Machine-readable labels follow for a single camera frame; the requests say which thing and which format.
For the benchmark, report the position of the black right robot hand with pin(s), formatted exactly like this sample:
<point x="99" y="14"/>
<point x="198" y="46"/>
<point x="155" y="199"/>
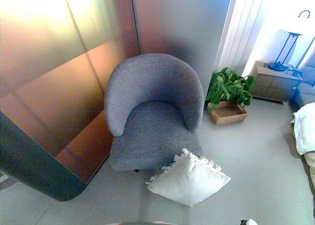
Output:
<point x="248" y="222"/>

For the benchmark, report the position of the white fringed pillow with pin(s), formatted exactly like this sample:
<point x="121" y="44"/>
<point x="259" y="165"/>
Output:
<point x="189" y="180"/>

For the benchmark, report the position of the beige bed base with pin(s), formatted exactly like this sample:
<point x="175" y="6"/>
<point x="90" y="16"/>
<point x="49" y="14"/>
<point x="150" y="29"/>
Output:
<point x="311" y="170"/>

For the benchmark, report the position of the light wooden tray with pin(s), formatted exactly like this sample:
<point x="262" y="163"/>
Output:
<point x="229" y="117"/>

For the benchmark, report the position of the white duvet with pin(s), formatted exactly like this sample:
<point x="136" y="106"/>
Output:
<point x="306" y="129"/>

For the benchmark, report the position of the green potted plant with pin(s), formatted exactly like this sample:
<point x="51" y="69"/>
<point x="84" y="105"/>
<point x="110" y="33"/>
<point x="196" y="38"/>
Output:
<point x="226" y="87"/>

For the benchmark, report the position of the beige bedside cabinet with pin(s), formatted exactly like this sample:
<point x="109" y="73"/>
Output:
<point x="270" y="84"/>

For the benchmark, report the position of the blue table lamp white shade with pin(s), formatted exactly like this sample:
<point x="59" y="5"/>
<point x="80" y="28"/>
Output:
<point x="276" y="66"/>

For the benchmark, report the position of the grey fabric tub armchair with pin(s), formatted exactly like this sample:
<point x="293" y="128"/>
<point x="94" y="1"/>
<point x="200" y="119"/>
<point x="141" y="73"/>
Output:
<point x="152" y="87"/>

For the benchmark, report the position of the copper partition with dark edge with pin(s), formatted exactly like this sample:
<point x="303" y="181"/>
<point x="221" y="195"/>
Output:
<point x="29" y="166"/>

